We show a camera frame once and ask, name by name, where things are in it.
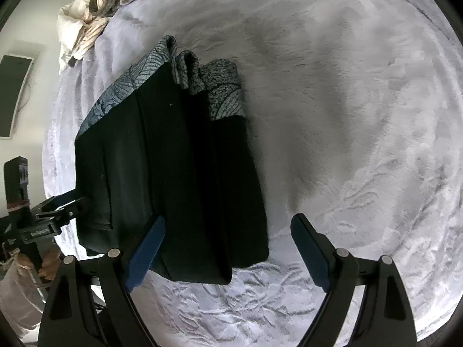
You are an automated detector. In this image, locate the dark wall-mounted screen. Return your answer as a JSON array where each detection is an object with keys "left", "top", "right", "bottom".
[{"left": 0, "top": 54, "right": 34, "bottom": 139}]

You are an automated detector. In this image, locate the light grey bed cover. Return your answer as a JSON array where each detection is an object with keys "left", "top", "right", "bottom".
[{"left": 42, "top": 0, "right": 462, "bottom": 346}]

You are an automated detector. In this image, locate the black pants patterned waistband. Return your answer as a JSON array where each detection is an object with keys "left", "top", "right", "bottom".
[{"left": 75, "top": 35, "right": 269, "bottom": 284}]

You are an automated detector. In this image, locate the person's left hand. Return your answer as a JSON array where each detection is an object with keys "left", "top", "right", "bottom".
[{"left": 16, "top": 247, "right": 63, "bottom": 283}]

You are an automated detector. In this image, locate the beige crumpled blanket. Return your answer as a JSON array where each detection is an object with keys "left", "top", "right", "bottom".
[{"left": 56, "top": 0, "right": 136, "bottom": 72}]

